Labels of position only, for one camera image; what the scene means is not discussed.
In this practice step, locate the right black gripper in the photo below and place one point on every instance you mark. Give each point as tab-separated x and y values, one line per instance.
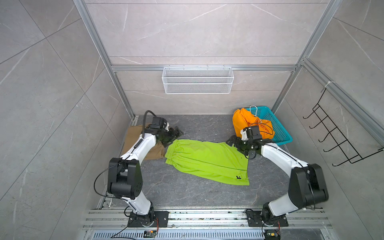
237	140

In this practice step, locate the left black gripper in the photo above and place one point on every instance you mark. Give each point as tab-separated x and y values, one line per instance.
174	135

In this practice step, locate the lime green shorts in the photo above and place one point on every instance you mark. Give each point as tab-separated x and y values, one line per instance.
213	161

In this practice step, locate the khaki tan shorts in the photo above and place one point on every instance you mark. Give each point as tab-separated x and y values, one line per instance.
138	148

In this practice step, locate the teal plastic basket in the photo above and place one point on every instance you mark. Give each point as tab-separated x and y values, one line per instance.
282	136

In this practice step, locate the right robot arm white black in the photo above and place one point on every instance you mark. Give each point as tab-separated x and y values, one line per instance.
307	185

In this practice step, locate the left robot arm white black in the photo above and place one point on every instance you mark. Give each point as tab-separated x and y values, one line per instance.
125	180

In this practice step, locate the orange shorts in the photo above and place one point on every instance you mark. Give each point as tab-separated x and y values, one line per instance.
243	118

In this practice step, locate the yellow black connector right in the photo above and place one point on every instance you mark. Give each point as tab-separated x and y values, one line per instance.
272	235

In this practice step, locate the small green circuit board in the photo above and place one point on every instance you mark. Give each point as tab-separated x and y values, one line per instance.
150	234

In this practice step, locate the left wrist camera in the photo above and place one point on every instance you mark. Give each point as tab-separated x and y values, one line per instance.
159	123

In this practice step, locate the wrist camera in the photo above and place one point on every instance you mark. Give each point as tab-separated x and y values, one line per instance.
251	133
159	123

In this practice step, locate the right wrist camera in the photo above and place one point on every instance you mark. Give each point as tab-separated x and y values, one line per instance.
251	133

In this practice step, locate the white wire mesh basket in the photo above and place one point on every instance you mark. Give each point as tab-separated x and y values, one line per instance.
197	80

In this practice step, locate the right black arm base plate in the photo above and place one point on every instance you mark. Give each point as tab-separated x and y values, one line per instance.
264	218

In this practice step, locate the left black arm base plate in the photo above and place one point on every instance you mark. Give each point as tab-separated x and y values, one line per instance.
152	219

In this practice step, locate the black wire hook rack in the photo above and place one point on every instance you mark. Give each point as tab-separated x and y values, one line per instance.
334	132

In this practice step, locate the aluminium frame rail front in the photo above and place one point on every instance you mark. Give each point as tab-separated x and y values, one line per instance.
218	218

